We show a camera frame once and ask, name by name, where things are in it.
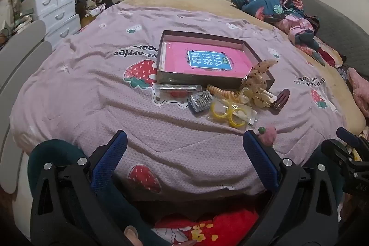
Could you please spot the grey headboard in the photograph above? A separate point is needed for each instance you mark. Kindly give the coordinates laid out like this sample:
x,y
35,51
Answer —
x,y
337,27

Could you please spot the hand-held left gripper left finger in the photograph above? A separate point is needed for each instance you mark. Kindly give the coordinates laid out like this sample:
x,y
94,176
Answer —
x,y
111,154

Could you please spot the clear packet with red clip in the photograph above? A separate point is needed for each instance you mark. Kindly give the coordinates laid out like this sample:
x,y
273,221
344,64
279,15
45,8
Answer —
x,y
175,93

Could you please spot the white drawer cabinet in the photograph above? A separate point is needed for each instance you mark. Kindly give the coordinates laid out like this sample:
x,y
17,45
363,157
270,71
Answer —
x,y
56,9

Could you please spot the red strawberry print cloth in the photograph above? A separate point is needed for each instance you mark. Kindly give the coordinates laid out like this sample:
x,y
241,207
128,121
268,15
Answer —
x,y
219,227

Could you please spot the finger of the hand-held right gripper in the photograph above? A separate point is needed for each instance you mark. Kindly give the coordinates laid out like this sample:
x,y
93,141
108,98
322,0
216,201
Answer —
x,y
350,135
338,149

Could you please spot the pink book with blue label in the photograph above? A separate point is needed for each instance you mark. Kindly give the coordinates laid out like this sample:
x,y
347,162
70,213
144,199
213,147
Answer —
x,y
201,61

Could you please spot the pile of dark clothes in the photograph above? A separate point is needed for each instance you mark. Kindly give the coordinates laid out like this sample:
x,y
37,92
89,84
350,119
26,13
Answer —
x,y
82,6

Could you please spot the blue floral quilt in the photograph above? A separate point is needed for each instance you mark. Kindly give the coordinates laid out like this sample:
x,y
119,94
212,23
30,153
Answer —
x,y
265,4

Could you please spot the packet of yellow hair rings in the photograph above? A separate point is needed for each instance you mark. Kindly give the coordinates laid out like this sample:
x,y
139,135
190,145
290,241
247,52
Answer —
x,y
230,115

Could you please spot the pink floral cloth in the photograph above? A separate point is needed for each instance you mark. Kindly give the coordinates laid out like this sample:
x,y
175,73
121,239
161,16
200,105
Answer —
x,y
297,25

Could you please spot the dark red hair clip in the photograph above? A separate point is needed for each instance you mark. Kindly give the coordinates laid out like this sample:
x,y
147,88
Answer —
x,y
282,99

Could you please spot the shallow brown cardboard box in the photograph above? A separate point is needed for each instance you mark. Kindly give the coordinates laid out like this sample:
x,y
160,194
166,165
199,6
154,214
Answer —
x,y
178,79

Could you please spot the pink plush toy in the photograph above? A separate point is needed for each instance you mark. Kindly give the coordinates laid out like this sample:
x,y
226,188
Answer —
x,y
359,90

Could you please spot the translucent yellow claw clip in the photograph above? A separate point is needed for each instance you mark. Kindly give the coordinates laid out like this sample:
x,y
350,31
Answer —
x,y
258,99

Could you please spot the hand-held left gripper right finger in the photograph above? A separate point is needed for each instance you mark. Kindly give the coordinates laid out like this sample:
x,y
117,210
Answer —
x,y
259,156

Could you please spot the pink strawberry print bed sheet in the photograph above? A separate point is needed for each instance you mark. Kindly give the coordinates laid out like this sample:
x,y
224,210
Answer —
x,y
101,107

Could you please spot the grey chair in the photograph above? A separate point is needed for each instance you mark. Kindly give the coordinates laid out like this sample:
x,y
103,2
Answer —
x,y
20,61

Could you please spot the floral bow hair clip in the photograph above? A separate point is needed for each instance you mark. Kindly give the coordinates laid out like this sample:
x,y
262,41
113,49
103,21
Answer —
x,y
259,76

